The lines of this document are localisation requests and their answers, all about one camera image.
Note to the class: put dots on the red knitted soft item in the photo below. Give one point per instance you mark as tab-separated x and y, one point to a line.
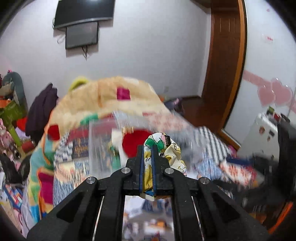
132	140

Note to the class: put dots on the green cardboard box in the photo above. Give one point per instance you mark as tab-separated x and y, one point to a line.
12	112

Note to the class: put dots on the patchwork patterned bed sheet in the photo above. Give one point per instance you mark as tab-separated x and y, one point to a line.
144	220

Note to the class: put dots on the colourful cartoon print cloth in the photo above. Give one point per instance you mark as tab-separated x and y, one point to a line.
159	146

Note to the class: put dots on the pink heart wall stickers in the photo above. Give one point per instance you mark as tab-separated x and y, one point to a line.
270	92

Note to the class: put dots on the small wall screen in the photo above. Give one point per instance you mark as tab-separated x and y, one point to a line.
81	35

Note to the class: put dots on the grey green plush toy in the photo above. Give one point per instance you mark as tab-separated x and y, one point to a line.
12	85

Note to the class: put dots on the pink rabbit plush toy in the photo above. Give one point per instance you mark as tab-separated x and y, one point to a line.
6	138

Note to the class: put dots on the dark purple garment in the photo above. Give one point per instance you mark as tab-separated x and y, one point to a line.
39	112

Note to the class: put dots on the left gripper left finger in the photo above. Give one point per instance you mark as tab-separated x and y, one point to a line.
134	181

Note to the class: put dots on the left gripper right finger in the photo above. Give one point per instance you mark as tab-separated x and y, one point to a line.
161	184

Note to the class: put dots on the brown wooden door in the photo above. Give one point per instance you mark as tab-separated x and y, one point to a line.
222	66

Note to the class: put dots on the beige fleece blanket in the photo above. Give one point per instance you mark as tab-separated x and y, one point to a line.
91	101

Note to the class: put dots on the yellow green plush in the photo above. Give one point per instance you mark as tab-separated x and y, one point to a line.
78	81

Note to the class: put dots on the white cabinet with bottles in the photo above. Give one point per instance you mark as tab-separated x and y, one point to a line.
262	138

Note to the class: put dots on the clear plastic storage box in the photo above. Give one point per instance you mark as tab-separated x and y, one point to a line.
112	141

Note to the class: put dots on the black curved monitor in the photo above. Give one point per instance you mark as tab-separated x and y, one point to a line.
76	12

